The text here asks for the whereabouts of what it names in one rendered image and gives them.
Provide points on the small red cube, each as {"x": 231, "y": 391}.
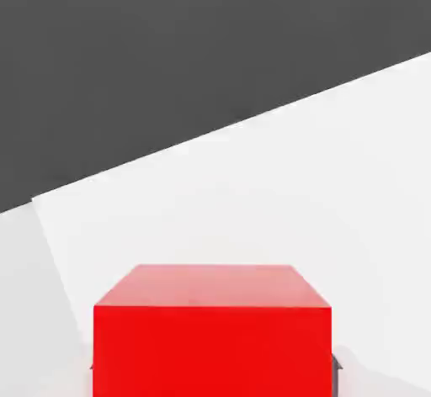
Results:
{"x": 212, "y": 350}

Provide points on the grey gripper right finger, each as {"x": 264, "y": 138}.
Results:
{"x": 335, "y": 375}

